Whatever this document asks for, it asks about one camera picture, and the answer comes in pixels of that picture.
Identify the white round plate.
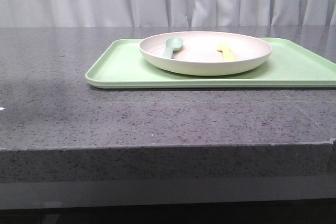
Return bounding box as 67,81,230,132
139,31,272,76

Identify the yellow plastic fork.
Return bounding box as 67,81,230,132
217,41,237,62

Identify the mint green plastic spoon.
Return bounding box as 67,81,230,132
162,37,183,59

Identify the light green plastic tray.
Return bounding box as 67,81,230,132
85,38,335,89

